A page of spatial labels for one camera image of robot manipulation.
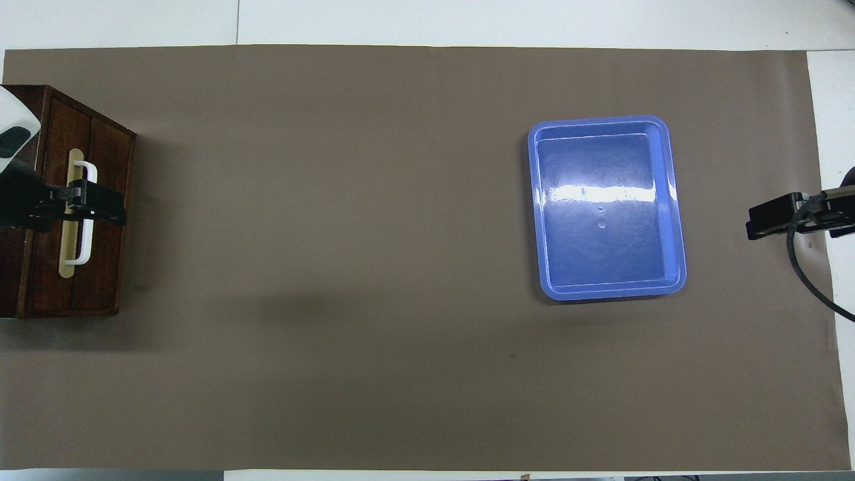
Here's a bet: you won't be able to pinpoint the blue plastic tray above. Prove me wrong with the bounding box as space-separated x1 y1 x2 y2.
527 116 688 302

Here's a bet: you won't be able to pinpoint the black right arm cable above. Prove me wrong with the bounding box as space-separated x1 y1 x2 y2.
786 199 855 323

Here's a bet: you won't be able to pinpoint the dark wooden drawer cabinet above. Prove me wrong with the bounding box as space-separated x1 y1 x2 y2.
0 85 138 319

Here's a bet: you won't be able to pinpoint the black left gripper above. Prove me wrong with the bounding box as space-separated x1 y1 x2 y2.
0 160 128 233

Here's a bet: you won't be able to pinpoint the wooden drawer with light interior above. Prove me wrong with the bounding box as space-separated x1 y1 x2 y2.
45 92 94 315

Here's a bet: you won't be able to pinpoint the white drawer handle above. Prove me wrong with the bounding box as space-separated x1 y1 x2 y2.
71 160 100 266

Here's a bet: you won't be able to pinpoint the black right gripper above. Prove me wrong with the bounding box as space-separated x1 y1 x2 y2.
746 167 855 240

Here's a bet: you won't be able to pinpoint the brown paper table mat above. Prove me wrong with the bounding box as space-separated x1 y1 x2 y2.
0 45 852 472

